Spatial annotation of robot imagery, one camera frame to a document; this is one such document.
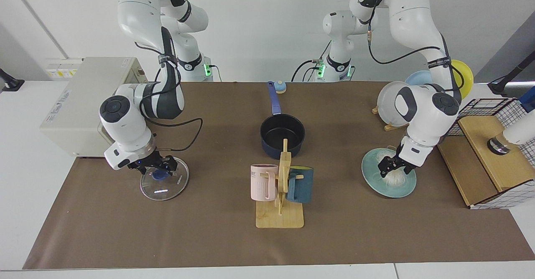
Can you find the white vermicelli bundle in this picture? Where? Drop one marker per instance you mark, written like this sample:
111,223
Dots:
395,181

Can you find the glass lid with blue knob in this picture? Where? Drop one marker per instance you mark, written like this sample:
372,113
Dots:
167,189

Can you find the pale green plate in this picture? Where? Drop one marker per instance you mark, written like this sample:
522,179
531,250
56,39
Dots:
372,181

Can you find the wooden plate rack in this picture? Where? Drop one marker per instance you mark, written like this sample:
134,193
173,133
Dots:
393,127

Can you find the white plate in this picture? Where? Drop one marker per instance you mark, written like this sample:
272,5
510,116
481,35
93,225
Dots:
386,103

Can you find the light blue plate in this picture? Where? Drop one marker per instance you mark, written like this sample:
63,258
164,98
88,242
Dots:
418,78

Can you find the yellow plate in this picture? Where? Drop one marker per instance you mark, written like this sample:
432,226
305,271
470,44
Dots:
464,76

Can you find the brown table cloth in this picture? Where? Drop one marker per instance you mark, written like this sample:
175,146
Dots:
167,237

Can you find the dark teal mug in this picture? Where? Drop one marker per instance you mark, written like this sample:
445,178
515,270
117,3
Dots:
303,187

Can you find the pink mug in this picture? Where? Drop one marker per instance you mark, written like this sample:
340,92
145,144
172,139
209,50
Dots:
259,183

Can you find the pale toaster oven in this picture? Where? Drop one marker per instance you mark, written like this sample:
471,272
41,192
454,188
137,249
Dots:
71,116

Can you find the wooden cup stand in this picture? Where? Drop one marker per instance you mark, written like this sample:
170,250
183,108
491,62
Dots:
280,218

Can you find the white cylinder with dark end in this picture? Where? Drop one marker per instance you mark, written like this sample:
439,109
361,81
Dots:
520,130

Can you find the blue object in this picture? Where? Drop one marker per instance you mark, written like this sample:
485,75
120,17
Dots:
528,99

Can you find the white wall socket strip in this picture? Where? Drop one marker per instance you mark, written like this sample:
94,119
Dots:
62,69

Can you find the black clamp mount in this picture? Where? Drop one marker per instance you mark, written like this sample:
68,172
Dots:
10,82

